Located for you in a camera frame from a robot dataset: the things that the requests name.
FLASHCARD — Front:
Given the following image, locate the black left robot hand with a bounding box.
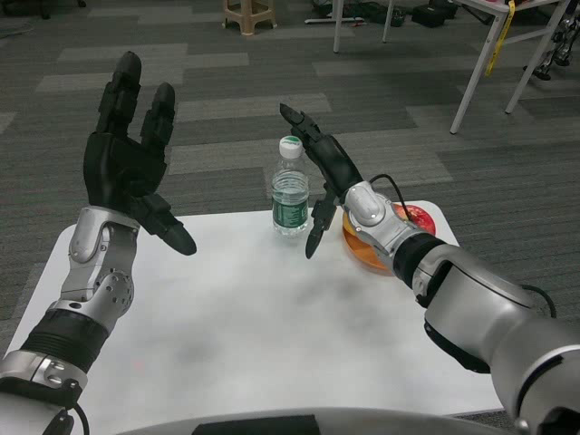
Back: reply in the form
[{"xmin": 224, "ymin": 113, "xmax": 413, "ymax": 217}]
[{"xmin": 82, "ymin": 51, "xmax": 198, "ymax": 257}]

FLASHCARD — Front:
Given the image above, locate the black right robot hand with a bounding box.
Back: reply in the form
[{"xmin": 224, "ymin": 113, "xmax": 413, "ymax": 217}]
[{"xmin": 278, "ymin": 102, "xmax": 365, "ymax": 260}]

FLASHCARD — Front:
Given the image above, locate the clear water bottle green label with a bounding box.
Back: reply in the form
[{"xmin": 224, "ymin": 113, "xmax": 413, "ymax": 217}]
[{"xmin": 271, "ymin": 134, "xmax": 311, "ymax": 237}]

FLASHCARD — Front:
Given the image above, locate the orange plate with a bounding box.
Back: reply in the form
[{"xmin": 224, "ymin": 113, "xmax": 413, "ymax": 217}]
[{"xmin": 342, "ymin": 212, "xmax": 395, "ymax": 277}]

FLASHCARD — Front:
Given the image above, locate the red apple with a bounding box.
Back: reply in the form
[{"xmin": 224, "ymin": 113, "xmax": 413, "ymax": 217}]
[{"xmin": 391, "ymin": 203, "xmax": 437, "ymax": 237}]

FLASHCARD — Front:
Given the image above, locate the small white desk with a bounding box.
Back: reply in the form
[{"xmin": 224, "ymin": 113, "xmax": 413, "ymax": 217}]
[{"xmin": 304, "ymin": 0, "xmax": 363, "ymax": 24}]

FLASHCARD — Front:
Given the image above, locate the long white table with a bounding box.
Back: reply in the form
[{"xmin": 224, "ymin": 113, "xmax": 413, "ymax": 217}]
[{"xmin": 333, "ymin": 0, "xmax": 573, "ymax": 135}]

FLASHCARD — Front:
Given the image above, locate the beige plastic stool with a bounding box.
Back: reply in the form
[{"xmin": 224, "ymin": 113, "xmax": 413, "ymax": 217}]
[{"xmin": 221, "ymin": 0, "xmax": 275, "ymax": 36}]

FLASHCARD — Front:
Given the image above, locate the black box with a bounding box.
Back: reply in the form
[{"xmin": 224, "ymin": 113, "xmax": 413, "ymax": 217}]
[{"xmin": 411, "ymin": 3, "xmax": 458, "ymax": 28}]

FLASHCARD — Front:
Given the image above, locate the yellow tape measure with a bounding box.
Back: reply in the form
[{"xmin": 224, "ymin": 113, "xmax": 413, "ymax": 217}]
[{"xmin": 484, "ymin": 0, "xmax": 517, "ymax": 77}]

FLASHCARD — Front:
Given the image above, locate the silver black humanoid robot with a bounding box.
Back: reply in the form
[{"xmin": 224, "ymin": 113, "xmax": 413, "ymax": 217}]
[{"xmin": 523, "ymin": 17, "xmax": 580, "ymax": 82}]

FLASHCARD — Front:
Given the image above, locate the silver robot chest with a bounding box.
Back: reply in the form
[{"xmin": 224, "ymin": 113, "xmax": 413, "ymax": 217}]
[{"xmin": 101, "ymin": 406, "xmax": 522, "ymax": 435}]

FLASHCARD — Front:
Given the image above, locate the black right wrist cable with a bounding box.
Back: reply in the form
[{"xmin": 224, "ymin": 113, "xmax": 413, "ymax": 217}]
[{"xmin": 370, "ymin": 173, "xmax": 418, "ymax": 226}]

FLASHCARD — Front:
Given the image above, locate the black right forearm cable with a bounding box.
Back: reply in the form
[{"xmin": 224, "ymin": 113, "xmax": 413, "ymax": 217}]
[{"xmin": 520, "ymin": 283, "xmax": 557, "ymax": 318}]

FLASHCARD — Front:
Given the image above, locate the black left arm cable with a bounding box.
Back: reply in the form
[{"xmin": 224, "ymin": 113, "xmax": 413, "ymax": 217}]
[{"xmin": 43, "ymin": 398, "xmax": 91, "ymax": 435}]

